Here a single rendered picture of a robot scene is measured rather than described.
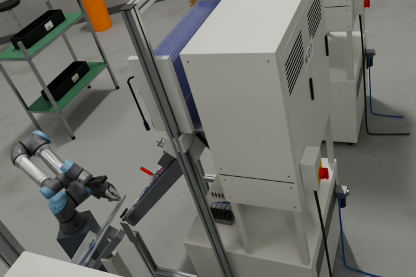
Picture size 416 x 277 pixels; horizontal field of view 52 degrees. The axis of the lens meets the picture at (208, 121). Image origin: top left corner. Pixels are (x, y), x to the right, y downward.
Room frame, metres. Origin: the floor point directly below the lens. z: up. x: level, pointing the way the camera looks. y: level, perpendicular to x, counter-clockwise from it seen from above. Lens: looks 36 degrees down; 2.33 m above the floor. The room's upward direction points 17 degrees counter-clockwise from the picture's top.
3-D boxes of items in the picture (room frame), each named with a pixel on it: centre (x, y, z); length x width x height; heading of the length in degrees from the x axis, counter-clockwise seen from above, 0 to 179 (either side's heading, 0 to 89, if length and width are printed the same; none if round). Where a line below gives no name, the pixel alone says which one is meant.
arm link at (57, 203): (1.85, 0.94, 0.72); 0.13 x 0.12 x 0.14; 127
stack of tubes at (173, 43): (1.55, -0.02, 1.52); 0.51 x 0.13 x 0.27; 148
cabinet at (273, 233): (1.54, -0.16, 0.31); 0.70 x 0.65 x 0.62; 148
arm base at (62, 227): (1.85, 0.95, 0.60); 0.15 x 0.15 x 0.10
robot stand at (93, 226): (1.85, 0.95, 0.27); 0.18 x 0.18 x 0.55; 85
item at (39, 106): (4.07, 1.28, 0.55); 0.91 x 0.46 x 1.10; 148
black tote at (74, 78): (4.07, 1.28, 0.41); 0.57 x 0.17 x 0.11; 148
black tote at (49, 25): (4.07, 1.28, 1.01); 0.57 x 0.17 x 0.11; 148
